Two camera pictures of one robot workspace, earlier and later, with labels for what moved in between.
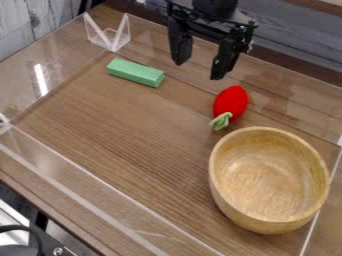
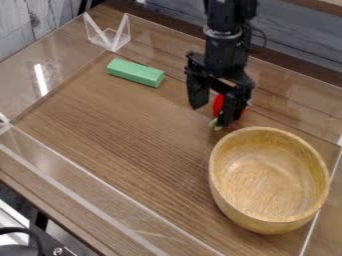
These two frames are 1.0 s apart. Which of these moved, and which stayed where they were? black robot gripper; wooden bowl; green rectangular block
Moved: black robot gripper
Stayed: wooden bowl; green rectangular block
